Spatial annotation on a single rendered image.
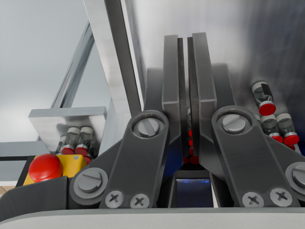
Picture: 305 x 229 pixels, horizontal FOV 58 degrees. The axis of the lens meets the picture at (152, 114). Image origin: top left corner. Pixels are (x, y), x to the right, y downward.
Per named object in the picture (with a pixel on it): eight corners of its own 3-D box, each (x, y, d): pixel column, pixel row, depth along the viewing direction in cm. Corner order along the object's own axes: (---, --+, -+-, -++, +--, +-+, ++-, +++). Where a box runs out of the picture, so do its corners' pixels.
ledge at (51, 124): (121, 155, 56) (120, 163, 54) (60, 156, 57) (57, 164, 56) (105, 105, 45) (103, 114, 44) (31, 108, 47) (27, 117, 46)
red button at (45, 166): (71, 166, 38) (63, 192, 35) (43, 166, 38) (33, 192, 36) (61, 149, 35) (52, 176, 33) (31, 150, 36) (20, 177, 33)
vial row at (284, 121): (288, 121, 43) (297, 145, 40) (173, 126, 45) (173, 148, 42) (292, 112, 41) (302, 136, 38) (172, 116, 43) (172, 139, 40)
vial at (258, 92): (266, 92, 39) (274, 114, 36) (250, 93, 39) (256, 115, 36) (269, 80, 37) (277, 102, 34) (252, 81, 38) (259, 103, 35)
